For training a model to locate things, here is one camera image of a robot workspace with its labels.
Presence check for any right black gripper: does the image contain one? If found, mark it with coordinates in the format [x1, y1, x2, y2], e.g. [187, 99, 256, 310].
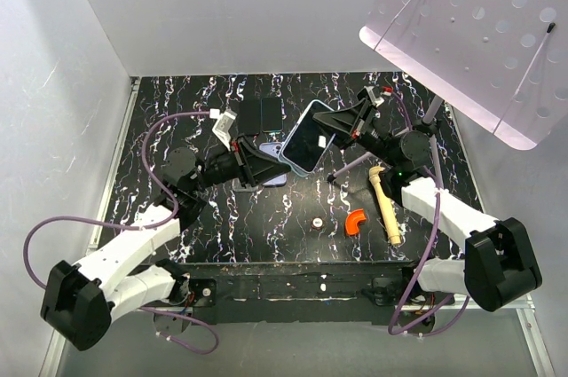
[309, 98, 398, 169]

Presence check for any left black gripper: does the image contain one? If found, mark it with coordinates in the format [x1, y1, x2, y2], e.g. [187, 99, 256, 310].
[190, 134, 290, 193]

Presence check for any lilac phone case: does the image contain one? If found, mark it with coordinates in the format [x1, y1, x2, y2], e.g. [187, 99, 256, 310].
[259, 142, 288, 187]

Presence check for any light blue phone case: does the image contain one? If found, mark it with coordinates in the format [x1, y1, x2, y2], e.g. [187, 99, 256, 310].
[277, 99, 337, 177]

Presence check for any dark phone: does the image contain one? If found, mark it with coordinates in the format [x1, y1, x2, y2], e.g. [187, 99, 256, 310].
[238, 99, 261, 137]

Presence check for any clear magsafe phone case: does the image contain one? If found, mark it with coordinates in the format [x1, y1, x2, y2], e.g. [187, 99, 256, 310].
[232, 180, 258, 192]

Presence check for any black smartphone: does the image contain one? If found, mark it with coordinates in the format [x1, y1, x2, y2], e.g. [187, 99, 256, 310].
[261, 97, 283, 133]

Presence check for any orange elbow pipe piece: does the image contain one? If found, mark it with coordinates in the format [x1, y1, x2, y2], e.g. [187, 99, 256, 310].
[344, 208, 367, 237]

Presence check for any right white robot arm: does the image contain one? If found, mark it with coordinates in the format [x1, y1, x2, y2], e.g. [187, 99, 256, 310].
[313, 99, 542, 311]

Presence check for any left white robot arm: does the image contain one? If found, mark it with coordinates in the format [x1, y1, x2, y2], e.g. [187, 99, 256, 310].
[40, 137, 291, 351]

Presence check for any small round white cap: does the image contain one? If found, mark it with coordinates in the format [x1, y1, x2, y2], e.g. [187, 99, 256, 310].
[312, 217, 324, 230]

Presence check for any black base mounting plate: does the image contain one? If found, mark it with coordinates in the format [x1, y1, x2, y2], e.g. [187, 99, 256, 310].
[180, 261, 410, 326]

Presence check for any white perforated music stand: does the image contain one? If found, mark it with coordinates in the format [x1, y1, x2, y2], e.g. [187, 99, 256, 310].
[326, 0, 568, 184]

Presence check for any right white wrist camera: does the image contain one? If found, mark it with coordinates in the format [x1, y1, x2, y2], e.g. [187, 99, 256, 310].
[358, 86, 392, 108]

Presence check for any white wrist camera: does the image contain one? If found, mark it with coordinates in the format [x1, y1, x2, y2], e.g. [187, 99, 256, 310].
[209, 109, 237, 150]
[358, 86, 392, 108]

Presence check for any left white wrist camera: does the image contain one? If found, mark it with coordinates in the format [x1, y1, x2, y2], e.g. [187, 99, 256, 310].
[209, 109, 237, 150]

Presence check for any wooden recorder flute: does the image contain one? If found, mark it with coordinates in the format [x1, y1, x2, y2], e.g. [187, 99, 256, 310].
[368, 166, 403, 247]

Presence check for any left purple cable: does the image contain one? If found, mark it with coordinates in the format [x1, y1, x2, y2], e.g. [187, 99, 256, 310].
[22, 111, 221, 355]

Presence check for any purple cable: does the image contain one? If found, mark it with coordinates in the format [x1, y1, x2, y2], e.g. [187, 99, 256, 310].
[22, 111, 221, 355]
[386, 90, 470, 337]

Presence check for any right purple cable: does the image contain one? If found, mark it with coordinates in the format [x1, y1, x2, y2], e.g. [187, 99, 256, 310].
[386, 90, 470, 337]

